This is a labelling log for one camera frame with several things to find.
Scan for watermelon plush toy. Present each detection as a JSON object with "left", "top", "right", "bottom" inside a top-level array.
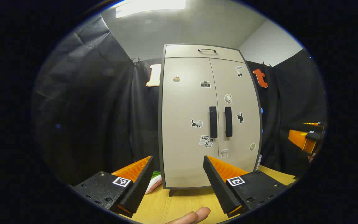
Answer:
[{"left": 145, "top": 171, "right": 163, "bottom": 195}]

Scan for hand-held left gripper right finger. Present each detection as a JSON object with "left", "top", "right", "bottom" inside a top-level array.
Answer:
[{"left": 203, "top": 155, "right": 291, "bottom": 218}]

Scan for beige double-door shoe cabinet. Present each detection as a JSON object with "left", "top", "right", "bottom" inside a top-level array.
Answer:
[{"left": 158, "top": 44, "right": 263, "bottom": 197}]

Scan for beige door with camera sticker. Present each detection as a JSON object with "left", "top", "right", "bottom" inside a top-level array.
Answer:
[{"left": 162, "top": 57, "right": 220, "bottom": 188}]

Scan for ceiling light panel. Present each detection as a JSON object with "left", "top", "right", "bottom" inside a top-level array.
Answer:
[{"left": 116, "top": 0, "right": 186, "bottom": 18}]

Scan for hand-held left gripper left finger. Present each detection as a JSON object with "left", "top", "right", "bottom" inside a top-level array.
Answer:
[{"left": 73, "top": 156, "right": 155, "bottom": 218}]

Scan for beige door with bucket sticker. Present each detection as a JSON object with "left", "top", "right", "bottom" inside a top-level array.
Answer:
[{"left": 209, "top": 58, "right": 262, "bottom": 175}]

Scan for beige cabinet drawer front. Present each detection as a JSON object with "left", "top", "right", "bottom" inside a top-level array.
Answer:
[{"left": 165, "top": 44, "right": 245, "bottom": 63}]

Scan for black backdrop cloth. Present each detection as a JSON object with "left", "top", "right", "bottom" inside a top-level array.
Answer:
[{"left": 33, "top": 16, "right": 327, "bottom": 187}]

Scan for black door handle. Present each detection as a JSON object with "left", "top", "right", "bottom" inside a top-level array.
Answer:
[
  {"left": 224, "top": 106, "right": 233, "bottom": 138},
  {"left": 209, "top": 106, "right": 218, "bottom": 138}
]

